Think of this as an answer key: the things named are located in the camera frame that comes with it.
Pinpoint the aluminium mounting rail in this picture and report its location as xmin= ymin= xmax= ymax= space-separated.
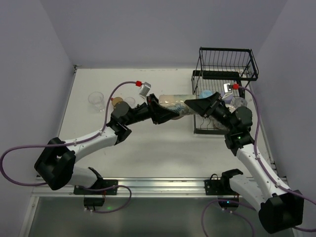
xmin=31 ymin=175 xmax=294 ymax=198

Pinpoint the purple cable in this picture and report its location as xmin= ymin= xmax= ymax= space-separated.
xmin=0 ymin=80 xmax=133 ymax=214
xmin=200 ymin=83 xmax=316 ymax=237

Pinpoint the light blue faceted mug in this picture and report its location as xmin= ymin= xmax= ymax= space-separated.
xmin=199 ymin=90 xmax=213 ymax=99

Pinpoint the white floral mug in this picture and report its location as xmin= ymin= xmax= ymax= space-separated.
xmin=213 ymin=104 xmax=236 ymax=130

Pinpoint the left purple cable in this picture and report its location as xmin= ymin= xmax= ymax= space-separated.
xmin=0 ymin=80 xmax=133 ymax=214

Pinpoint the beige seahorse mug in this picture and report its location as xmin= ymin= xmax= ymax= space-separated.
xmin=158 ymin=95 xmax=197 ymax=120

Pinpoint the clear faceted glass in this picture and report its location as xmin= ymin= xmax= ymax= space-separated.
xmin=232 ymin=97 xmax=247 ymax=108

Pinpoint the black wire dish rack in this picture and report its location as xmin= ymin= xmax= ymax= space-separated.
xmin=191 ymin=46 xmax=260 ymax=135

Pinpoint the small clear glass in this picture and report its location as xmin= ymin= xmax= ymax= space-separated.
xmin=124 ymin=97 xmax=136 ymax=108

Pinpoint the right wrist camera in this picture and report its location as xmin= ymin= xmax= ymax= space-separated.
xmin=222 ymin=83 xmax=233 ymax=100

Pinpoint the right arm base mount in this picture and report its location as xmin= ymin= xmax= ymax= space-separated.
xmin=204 ymin=169 xmax=243 ymax=211

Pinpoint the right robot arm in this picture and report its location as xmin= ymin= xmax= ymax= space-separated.
xmin=185 ymin=92 xmax=304 ymax=234

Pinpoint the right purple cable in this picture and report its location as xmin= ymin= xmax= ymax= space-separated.
xmin=200 ymin=83 xmax=316 ymax=237

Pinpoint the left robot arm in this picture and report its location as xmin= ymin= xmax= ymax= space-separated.
xmin=34 ymin=94 xmax=179 ymax=191

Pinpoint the lavender plastic cup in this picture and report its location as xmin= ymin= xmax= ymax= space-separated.
xmin=221 ymin=92 xmax=234 ymax=104

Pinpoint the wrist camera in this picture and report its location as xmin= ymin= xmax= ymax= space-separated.
xmin=222 ymin=83 xmax=233 ymax=100
xmin=139 ymin=82 xmax=151 ymax=98

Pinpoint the clear plastic tumbler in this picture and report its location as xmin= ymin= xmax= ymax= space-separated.
xmin=88 ymin=91 xmax=105 ymax=112

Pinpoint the orange ceramic mug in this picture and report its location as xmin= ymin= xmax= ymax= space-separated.
xmin=111 ymin=97 xmax=124 ymax=107

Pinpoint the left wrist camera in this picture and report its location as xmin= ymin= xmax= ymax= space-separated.
xmin=139 ymin=82 xmax=151 ymax=98

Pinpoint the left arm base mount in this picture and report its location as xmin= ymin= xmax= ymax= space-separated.
xmin=74 ymin=168 xmax=123 ymax=214

